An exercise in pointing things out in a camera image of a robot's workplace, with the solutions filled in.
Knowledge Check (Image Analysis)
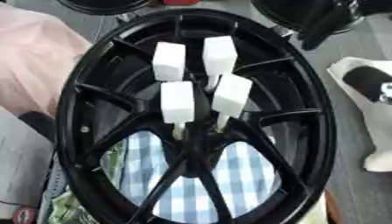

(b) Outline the black spoked wheel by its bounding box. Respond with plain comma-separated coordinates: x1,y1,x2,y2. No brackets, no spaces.
53,8,339,224

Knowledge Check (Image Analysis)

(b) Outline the red object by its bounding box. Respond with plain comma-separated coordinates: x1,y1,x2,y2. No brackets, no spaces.
162,0,200,6

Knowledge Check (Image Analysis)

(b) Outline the black round wheel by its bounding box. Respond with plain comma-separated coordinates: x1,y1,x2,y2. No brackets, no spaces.
56,0,155,16
249,0,392,51

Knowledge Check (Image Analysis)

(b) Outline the white pin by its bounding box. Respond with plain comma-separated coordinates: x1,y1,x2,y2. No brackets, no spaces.
151,41,189,83
159,80,196,140
209,73,255,130
200,35,239,91

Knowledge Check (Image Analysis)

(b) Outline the white and black object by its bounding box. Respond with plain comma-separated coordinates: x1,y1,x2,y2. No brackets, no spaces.
325,56,392,173

